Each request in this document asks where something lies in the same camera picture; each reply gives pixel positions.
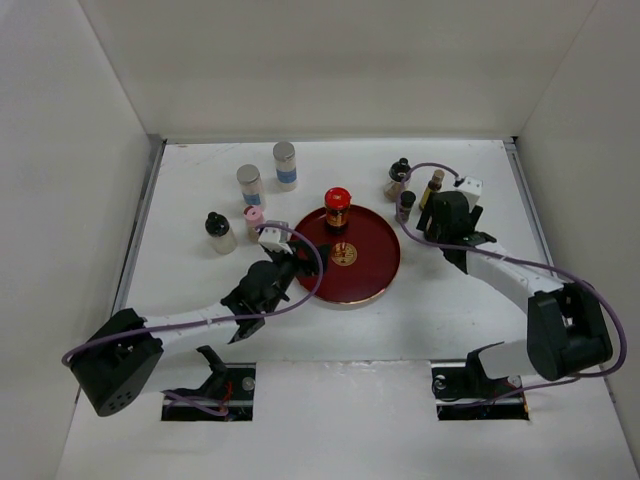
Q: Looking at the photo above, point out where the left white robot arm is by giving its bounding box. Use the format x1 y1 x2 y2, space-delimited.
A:
63 239 331 417

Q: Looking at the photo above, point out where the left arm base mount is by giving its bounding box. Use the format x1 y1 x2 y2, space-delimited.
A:
161 346 257 422

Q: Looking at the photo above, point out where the tall yellow label bottle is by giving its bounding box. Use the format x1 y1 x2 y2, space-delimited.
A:
419 169 445 210

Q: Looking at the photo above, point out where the round red tray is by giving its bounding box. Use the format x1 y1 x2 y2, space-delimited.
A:
296 205 401 305

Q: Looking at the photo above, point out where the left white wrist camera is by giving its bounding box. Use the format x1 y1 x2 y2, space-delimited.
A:
258 221 293 254

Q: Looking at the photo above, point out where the silver lid spice jar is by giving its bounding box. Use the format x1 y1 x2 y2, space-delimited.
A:
236 164 266 210

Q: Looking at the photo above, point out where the black cap brown spice bottle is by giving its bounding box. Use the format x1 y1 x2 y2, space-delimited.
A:
384 158 411 202

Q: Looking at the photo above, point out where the purple cable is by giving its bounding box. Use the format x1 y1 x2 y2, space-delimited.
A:
60 223 325 417
395 160 628 406

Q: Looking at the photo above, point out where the red lid sauce jar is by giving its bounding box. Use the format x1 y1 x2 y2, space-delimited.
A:
324 187 352 234

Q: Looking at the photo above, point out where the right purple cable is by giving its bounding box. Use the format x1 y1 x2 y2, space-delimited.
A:
395 160 628 406

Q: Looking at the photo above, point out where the small black lid spice jar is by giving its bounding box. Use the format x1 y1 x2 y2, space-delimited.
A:
395 190 416 224

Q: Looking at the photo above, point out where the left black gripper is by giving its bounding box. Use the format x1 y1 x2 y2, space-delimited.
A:
263 239 329 313

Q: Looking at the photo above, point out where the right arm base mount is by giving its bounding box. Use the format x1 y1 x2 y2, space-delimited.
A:
431 352 529 421

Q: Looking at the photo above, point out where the silver lid blue label jar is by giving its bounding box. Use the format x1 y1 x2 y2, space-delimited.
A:
272 141 298 191

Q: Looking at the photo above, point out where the black cap white powder bottle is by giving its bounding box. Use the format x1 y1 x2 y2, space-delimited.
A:
205 212 237 255

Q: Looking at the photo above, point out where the pink lid spice bottle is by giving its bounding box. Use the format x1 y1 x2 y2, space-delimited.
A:
243 205 265 243

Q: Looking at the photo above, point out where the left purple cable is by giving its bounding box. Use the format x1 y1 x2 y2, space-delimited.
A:
60 223 325 417

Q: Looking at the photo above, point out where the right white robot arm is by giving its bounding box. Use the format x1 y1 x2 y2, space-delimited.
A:
417 190 613 401

